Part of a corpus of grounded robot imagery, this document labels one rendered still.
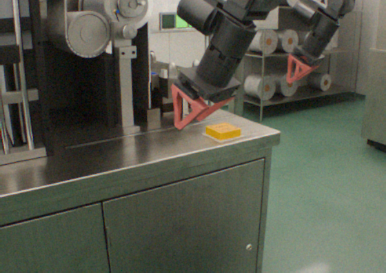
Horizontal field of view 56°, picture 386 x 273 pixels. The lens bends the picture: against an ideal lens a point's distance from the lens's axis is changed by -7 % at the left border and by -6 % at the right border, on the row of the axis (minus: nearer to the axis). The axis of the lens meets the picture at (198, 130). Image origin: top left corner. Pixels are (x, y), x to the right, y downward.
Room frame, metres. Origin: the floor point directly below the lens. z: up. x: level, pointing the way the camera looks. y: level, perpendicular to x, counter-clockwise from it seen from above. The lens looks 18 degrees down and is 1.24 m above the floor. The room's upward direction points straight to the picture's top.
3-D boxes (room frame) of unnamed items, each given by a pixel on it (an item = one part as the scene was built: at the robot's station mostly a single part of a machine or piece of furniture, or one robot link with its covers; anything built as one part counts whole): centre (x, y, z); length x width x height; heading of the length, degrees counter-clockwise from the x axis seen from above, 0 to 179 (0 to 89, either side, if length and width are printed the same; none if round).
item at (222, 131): (0.99, -0.07, 0.91); 0.07 x 0.07 x 0.02; 33
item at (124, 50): (1.04, 0.20, 1.05); 0.06 x 0.05 x 0.31; 33
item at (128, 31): (1.01, 0.18, 1.18); 0.04 x 0.02 x 0.04; 123
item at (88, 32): (1.13, 0.36, 1.18); 0.26 x 0.12 x 0.12; 33
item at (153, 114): (1.23, 0.21, 0.92); 0.28 x 0.04 x 0.04; 33
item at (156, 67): (1.33, 0.13, 1.00); 0.40 x 0.16 x 0.06; 33
